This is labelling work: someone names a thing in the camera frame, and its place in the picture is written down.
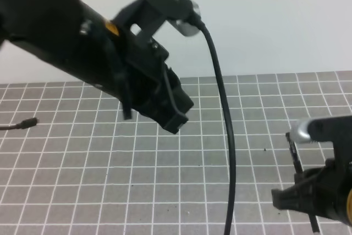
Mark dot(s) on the black pen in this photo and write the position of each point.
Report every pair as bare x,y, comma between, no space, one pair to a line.
299,170

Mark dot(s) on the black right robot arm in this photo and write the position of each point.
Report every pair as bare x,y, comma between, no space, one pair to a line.
320,191

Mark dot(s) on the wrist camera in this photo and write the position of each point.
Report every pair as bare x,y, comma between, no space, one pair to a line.
321,129
179,14

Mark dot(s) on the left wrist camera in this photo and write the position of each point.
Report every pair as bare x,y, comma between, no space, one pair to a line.
179,14

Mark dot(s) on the black loose cable plug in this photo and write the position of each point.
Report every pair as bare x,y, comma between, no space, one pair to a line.
25,124

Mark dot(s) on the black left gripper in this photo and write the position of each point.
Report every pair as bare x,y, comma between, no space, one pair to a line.
140,76

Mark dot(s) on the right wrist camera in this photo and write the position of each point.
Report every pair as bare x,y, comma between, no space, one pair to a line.
321,129

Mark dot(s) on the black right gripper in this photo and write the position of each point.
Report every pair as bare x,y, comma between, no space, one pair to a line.
321,191

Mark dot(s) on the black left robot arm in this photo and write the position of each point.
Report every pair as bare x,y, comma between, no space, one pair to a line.
66,34

